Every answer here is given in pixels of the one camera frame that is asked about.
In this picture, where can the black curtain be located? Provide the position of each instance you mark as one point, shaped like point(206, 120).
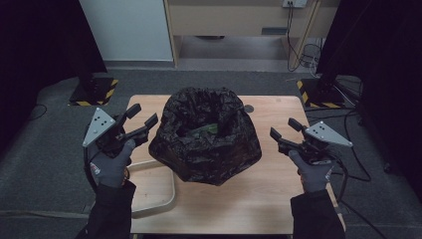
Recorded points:
point(384, 49)
point(40, 49)

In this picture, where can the white wall socket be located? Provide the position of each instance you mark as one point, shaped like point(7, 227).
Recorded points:
point(295, 3)

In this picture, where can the black plastic trash bag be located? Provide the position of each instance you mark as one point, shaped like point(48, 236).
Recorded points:
point(205, 159)

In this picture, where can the person's left hand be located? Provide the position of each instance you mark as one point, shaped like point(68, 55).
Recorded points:
point(111, 167)

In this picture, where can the black stand with striped base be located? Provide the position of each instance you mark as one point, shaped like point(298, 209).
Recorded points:
point(321, 94)
point(93, 93)

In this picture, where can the green scrap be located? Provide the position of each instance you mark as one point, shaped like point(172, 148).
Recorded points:
point(207, 128)

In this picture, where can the person's right hand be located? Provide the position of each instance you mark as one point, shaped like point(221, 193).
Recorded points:
point(313, 176)

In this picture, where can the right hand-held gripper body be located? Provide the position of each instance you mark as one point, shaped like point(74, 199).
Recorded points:
point(326, 136)

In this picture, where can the black round table grommet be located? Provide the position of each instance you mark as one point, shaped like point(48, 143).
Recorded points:
point(249, 108)

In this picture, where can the white panel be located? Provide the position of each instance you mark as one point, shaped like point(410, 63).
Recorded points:
point(126, 30)

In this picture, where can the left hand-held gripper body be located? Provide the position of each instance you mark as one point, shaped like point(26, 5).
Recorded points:
point(99, 126)

